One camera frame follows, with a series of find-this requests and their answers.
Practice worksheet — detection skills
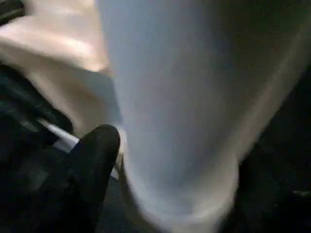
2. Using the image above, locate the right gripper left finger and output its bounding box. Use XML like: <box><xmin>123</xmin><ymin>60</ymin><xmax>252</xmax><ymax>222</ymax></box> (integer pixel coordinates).
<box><xmin>42</xmin><ymin>124</ymin><xmax>121</xmax><ymax>233</ymax></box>

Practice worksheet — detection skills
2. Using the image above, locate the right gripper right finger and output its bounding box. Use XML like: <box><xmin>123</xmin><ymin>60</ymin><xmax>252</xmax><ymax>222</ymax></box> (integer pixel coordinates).
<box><xmin>227</xmin><ymin>135</ymin><xmax>311</xmax><ymax>233</ymax></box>

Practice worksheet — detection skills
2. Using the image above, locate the white plastic table leg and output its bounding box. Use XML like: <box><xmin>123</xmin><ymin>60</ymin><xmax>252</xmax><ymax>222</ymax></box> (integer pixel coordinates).
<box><xmin>96</xmin><ymin>0</ymin><xmax>311</xmax><ymax>233</ymax></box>

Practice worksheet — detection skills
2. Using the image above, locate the white plastic table top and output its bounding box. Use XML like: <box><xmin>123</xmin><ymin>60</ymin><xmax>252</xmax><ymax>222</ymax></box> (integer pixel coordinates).
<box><xmin>0</xmin><ymin>0</ymin><xmax>127</xmax><ymax>175</ymax></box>

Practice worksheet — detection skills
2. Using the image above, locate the black work surface mat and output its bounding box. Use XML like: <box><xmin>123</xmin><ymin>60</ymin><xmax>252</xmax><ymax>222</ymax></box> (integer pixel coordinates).
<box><xmin>0</xmin><ymin>0</ymin><xmax>137</xmax><ymax>233</ymax></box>

